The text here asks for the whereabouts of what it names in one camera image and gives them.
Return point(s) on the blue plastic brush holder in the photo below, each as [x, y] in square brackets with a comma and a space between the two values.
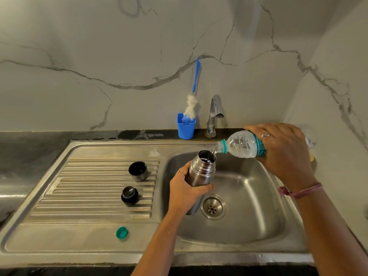
[186, 132]

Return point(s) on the person's right hand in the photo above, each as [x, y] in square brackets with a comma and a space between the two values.
[284, 155]

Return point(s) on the chrome faucet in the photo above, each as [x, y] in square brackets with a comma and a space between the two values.
[214, 106]

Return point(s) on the person's left forearm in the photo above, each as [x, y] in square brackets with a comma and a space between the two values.
[156, 247]

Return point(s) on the stainless steel sink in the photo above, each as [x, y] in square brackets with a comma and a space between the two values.
[86, 244]

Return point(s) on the stainless steel flask body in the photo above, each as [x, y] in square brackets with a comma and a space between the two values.
[201, 172]

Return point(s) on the person's left hand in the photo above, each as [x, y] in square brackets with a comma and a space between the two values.
[182, 195]

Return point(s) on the steel cup cap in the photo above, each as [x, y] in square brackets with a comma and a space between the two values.
[138, 171]

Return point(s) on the clear plastic water bottle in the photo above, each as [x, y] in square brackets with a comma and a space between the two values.
[241, 145]

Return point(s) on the person's right forearm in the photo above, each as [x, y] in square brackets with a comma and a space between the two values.
[330, 232]

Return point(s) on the teal bottle screw cap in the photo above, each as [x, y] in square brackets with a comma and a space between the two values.
[122, 233]

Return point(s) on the black stopper lid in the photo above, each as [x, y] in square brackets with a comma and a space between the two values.
[129, 196]

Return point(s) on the blue white bottle brush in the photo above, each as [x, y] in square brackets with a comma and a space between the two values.
[196, 74]

